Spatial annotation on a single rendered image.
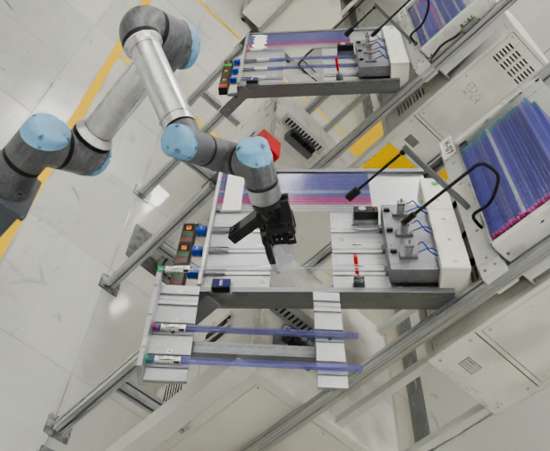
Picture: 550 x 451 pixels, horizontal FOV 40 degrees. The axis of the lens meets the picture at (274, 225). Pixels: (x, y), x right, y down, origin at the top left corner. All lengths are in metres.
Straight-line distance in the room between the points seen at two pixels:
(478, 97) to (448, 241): 1.36
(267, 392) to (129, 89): 0.99
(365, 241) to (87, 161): 0.85
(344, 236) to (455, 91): 1.28
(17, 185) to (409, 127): 1.91
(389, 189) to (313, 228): 1.17
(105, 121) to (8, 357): 0.90
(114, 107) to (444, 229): 0.99
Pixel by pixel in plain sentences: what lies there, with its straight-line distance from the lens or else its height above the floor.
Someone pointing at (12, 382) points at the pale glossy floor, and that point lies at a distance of 2.55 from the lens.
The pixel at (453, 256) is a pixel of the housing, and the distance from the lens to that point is 2.13.
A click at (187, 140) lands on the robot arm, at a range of 1.63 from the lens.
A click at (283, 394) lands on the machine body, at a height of 0.61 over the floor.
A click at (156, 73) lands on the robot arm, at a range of 1.77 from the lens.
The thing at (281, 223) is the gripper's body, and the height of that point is 1.12.
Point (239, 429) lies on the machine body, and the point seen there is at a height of 0.39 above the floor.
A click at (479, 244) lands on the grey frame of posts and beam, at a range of 2.14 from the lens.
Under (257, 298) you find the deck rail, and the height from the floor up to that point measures 0.82.
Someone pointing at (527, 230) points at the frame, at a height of 1.48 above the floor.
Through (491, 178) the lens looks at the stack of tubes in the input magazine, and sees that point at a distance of 2.26.
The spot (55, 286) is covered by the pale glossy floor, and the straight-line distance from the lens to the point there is 2.89.
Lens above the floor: 1.85
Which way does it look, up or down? 25 degrees down
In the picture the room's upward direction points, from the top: 49 degrees clockwise
